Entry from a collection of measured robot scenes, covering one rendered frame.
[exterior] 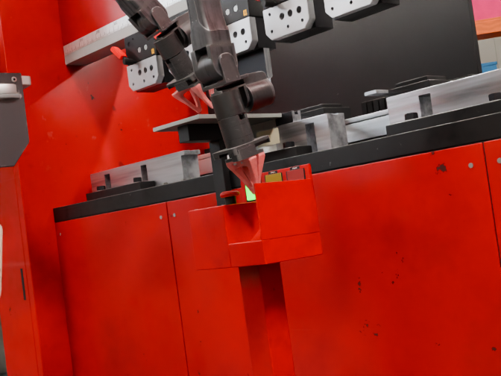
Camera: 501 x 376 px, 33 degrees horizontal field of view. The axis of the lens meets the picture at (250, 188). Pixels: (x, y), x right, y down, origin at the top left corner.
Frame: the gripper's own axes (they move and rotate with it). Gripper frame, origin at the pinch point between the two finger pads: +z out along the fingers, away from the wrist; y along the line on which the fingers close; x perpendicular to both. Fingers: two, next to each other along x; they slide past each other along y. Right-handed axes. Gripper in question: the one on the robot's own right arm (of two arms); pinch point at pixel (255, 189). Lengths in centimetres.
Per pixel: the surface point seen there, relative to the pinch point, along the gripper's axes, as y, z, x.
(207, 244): -6.8, 7.7, 10.4
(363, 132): 65, 2, 21
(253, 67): 47, -23, 35
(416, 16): 99, -23, 17
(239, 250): -7.3, 9.6, 1.5
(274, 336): -4.9, 28.2, 2.2
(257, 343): -6.8, 28.8, 5.4
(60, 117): 44, -28, 120
